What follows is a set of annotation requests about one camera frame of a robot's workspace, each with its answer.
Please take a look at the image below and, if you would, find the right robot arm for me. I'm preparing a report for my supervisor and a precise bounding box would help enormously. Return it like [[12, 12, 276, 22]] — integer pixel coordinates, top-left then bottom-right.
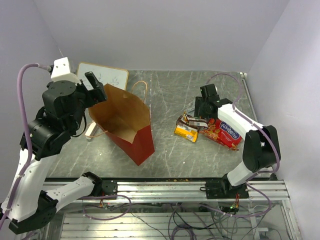
[[194, 84, 281, 198]]

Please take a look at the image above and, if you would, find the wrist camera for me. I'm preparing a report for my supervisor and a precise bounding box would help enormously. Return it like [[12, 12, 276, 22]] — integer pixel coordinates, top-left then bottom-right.
[[50, 57, 80, 84], [200, 83, 218, 99]]

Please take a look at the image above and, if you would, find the brown candy packet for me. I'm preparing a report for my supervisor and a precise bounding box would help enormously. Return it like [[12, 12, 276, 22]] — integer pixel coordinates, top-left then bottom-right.
[[176, 115, 199, 132], [186, 116, 208, 128]]

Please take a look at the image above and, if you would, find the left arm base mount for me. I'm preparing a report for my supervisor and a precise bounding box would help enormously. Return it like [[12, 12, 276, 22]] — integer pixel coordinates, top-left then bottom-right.
[[101, 180, 118, 200]]

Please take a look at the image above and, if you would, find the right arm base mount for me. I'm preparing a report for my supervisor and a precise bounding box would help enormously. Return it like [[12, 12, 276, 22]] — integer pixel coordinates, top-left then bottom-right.
[[200, 180, 249, 200]]

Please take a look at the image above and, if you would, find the red snack packet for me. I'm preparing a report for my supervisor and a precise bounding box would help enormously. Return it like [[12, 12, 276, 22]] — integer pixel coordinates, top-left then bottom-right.
[[200, 118, 242, 151]]

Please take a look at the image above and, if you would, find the small whiteboard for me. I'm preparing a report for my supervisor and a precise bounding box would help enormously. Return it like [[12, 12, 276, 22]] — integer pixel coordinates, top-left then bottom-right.
[[77, 62, 129, 90]]

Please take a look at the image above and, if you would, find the yellow candy packet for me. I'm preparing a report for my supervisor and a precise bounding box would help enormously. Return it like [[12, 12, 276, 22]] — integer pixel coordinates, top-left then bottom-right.
[[174, 124, 198, 143], [182, 111, 189, 122]]

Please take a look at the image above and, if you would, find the red paper bag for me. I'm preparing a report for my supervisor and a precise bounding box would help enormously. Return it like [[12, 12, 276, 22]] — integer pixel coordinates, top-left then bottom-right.
[[88, 84, 155, 166]]

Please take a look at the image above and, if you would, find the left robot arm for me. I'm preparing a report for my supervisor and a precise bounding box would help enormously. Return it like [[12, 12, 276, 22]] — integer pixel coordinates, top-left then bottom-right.
[[0, 71, 107, 235]]

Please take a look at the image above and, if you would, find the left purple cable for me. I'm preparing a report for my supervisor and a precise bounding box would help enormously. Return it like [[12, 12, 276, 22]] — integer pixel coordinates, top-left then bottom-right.
[[0, 62, 55, 228]]

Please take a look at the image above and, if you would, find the aluminium frame rail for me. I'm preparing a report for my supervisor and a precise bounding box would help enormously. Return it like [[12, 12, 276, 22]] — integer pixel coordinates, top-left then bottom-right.
[[42, 181, 291, 203]]

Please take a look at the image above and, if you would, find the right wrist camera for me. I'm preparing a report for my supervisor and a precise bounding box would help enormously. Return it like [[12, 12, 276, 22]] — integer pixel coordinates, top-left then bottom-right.
[[200, 83, 218, 99]]

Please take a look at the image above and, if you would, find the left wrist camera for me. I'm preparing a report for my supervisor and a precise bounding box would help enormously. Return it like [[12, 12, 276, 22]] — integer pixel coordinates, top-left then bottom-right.
[[50, 57, 80, 84]]

